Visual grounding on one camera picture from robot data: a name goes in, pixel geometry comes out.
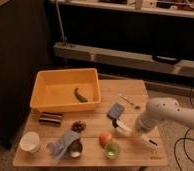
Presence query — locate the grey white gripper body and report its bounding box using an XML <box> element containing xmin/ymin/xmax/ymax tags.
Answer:
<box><xmin>133</xmin><ymin>116</ymin><xmax>154</xmax><ymax>137</ymax></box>

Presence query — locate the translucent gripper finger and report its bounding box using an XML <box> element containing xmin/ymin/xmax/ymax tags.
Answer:
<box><xmin>141</xmin><ymin>135</ymin><xmax>158</xmax><ymax>147</ymax></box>
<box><xmin>117</xmin><ymin>127</ymin><xmax>133</xmax><ymax>136</ymax></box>

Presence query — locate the white handled black brush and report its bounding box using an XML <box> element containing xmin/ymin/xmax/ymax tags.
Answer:
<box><xmin>111</xmin><ymin>118</ymin><xmax>159</xmax><ymax>148</ymax></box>

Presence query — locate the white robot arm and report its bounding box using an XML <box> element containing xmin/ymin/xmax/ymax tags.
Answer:
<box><xmin>113</xmin><ymin>98</ymin><xmax>194</xmax><ymax>148</ymax></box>

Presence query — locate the yellow plastic tray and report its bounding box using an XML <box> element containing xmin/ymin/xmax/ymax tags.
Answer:
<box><xmin>30</xmin><ymin>68</ymin><xmax>101</xmax><ymax>113</ymax></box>

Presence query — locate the blue sponge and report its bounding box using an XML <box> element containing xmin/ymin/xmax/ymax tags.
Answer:
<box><xmin>107</xmin><ymin>103</ymin><xmax>125</xmax><ymax>120</ymax></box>

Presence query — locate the small metal spoon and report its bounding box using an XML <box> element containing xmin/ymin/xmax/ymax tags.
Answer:
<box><xmin>118</xmin><ymin>93</ymin><xmax>141</xmax><ymax>110</ymax></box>

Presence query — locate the brown pine cone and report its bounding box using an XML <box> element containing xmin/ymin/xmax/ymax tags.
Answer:
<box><xmin>71</xmin><ymin>121</ymin><xmax>86</xmax><ymax>133</ymax></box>

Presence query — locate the blue grey cloth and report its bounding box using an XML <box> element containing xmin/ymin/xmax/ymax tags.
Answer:
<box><xmin>47</xmin><ymin>130</ymin><xmax>80</xmax><ymax>161</ymax></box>

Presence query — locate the striped dark eraser block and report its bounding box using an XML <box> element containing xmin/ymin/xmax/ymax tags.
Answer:
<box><xmin>38</xmin><ymin>113</ymin><xmax>62</xmax><ymax>126</ymax></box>

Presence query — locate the white paper cup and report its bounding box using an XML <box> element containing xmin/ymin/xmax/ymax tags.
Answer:
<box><xmin>20</xmin><ymin>132</ymin><xmax>41</xmax><ymax>153</ymax></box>

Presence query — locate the metal vertical pole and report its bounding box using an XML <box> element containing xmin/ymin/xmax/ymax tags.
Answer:
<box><xmin>55</xmin><ymin>0</ymin><xmax>66</xmax><ymax>44</ymax></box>

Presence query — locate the black floor cable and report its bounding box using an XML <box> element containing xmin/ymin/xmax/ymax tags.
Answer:
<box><xmin>173</xmin><ymin>63</ymin><xmax>194</xmax><ymax>171</ymax></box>

